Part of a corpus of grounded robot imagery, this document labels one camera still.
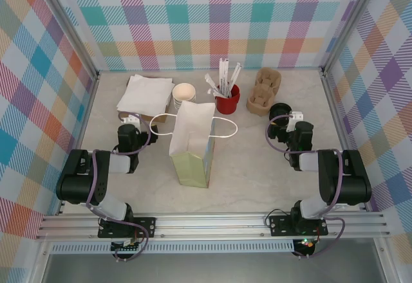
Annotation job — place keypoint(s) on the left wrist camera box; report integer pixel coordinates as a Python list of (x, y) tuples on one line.
[(131, 119)]

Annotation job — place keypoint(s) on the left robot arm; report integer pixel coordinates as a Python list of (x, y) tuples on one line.
[(80, 186)]

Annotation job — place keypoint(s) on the red plastic bucket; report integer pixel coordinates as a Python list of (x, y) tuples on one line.
[(227, 104)]

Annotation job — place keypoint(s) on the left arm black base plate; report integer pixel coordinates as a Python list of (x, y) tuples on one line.
[(146, 226)]

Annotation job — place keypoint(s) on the white paper napkin stack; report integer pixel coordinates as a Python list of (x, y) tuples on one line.
[(145, 93)]

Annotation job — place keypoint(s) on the black plastic cup lid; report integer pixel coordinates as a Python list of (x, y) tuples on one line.
[(279, 112), (272, 120)]

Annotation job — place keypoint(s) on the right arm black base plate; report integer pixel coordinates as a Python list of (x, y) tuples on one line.
[(280, 225)]

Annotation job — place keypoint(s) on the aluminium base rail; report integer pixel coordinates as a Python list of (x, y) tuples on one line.
[(209, 225)]

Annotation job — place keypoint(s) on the aluminium table side rail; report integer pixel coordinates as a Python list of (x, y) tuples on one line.
[(338, 119), (81, 132)]

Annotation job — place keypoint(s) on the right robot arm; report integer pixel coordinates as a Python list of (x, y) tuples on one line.
[(347, 183)]

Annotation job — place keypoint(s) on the pale green paper bag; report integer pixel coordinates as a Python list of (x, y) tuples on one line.
[(190, 170)]

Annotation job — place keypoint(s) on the brown cardboard tray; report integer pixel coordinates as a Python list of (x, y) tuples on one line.
[(160, 118)]

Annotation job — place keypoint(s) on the aluminium frame post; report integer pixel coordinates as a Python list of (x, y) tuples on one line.
[(73, 25), (350, 22)]

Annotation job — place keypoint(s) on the white wrapped straw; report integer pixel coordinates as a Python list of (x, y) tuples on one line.
[(222, 74), (226, 74), (235, 75), (210, 83)]

